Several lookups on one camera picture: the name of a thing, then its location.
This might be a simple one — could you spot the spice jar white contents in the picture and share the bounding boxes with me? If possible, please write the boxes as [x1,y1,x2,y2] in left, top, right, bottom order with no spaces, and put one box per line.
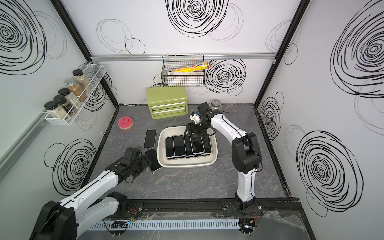
[58,88,81,110]

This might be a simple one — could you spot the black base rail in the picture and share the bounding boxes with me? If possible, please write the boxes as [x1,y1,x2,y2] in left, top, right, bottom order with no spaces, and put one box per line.
[62,197,302,217]

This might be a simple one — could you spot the spice jar dark contents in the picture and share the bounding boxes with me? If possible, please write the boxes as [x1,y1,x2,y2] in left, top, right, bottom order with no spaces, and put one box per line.
[54,95,76,116]

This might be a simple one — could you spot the white box in basket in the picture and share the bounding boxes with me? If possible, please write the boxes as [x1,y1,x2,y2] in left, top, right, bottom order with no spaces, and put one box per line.
[167,71,204,77]

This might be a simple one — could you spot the rightmost black phone in box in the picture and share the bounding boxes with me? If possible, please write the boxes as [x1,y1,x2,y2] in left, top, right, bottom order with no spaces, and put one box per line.
[202,136,212,155]

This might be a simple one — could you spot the phone in mint case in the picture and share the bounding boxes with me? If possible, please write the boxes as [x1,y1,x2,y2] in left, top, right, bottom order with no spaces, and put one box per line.
[173,136,187,158]

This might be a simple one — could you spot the pink smiley sponge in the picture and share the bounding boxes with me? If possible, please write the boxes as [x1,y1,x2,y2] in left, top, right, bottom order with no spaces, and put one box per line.
[118,116,133,130]

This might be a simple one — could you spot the white plastic storage box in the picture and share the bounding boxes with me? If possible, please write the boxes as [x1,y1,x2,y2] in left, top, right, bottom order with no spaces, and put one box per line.
[157,126,218,168]

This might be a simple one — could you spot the spice jar black lid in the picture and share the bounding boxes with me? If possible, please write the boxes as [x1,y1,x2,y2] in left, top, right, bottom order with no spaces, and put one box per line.
[73,69,92,92]
[44,101,68,119]

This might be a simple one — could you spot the phone in purple case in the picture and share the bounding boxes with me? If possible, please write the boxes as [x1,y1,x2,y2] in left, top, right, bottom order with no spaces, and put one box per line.
[184,136,194,158]

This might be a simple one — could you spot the phone in pink case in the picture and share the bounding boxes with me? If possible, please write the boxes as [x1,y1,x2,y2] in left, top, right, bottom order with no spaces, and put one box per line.
[165,137,175,160]

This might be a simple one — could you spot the clear wall spice shelf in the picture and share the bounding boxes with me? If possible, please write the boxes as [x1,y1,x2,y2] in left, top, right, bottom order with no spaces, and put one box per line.
[45,65,108,131]

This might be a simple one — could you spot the grey slotted cable duct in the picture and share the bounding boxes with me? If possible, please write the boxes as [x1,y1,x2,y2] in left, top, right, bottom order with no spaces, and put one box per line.
[89,219,240,231]

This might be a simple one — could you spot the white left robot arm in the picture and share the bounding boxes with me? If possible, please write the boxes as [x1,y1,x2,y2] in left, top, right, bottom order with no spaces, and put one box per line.
[30,148,156,240]

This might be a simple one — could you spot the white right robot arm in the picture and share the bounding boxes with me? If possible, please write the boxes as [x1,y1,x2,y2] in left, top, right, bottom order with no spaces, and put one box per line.
[185,102,263,215]

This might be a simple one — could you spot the spice jar brown contents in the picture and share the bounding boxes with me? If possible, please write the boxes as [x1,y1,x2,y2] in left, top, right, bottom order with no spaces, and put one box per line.
[65,79,87,102]

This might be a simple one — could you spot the spice jar black lid rear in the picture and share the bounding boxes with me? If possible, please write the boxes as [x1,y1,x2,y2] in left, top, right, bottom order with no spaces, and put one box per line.
[73,69,92,92]

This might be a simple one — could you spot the spice jar black lid front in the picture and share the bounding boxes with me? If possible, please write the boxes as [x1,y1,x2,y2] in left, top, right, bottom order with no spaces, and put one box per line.
[44,101,68,119]

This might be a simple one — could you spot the black wire wall basket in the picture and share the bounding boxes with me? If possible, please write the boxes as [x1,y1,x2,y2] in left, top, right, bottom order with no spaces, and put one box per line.
[161,54,205,87]

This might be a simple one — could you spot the green metal drawer toolbox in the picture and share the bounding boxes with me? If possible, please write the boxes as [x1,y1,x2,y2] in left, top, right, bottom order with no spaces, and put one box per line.
[147,87,188,120]

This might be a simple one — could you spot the glass jar with powder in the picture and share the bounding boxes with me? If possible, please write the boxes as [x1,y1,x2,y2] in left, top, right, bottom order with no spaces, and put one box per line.
[209,100,222,111]

